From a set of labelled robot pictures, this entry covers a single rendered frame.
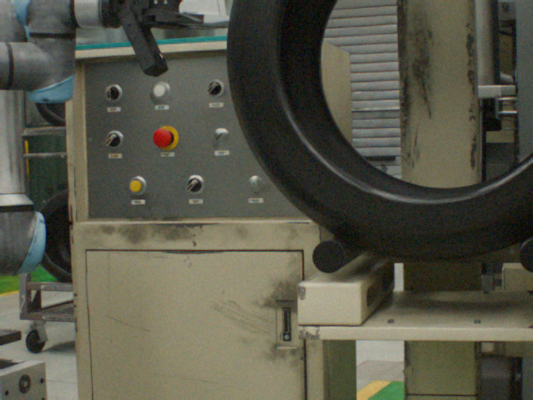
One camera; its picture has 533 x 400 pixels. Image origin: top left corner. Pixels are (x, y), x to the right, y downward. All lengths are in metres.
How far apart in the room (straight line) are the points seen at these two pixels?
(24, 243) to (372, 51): 9.47
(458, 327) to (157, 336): 0.94
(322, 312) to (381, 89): 9.82
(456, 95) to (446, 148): 0.09
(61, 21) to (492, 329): 0.79
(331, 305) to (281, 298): 0.69
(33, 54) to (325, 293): 0.58
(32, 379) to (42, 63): 0.60
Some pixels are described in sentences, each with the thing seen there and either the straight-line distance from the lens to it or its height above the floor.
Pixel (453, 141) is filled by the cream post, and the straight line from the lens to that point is 1.77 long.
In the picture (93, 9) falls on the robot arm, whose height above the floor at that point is 1.27.
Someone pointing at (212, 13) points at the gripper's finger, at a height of 1.25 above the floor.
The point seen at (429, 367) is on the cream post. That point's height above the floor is 0.67.
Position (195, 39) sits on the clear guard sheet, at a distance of 2.19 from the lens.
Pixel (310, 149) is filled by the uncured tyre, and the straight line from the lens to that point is 1.40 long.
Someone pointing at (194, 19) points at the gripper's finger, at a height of 1.24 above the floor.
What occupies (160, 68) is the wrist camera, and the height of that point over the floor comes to 1.17.
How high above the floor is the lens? 1.05
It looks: 3 degrees down
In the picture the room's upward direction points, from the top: 2 degrees counter-clockwise
